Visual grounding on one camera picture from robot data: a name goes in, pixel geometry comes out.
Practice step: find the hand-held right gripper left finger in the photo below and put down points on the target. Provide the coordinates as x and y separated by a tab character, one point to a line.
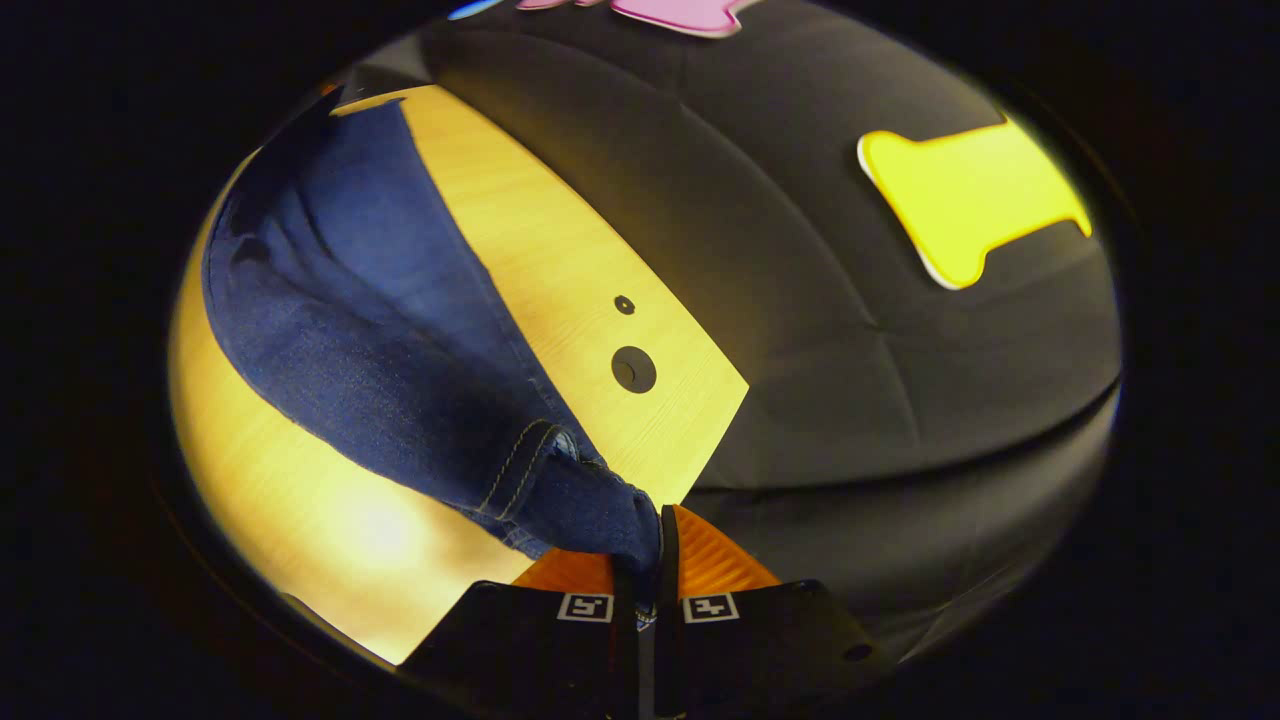
520	650

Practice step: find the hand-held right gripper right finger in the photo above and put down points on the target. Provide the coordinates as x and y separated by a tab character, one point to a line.
760	650

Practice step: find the blue denim jeans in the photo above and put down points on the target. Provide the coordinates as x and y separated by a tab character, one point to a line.
380	330

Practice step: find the black backdrop cloth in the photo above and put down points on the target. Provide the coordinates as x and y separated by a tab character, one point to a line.
800	350

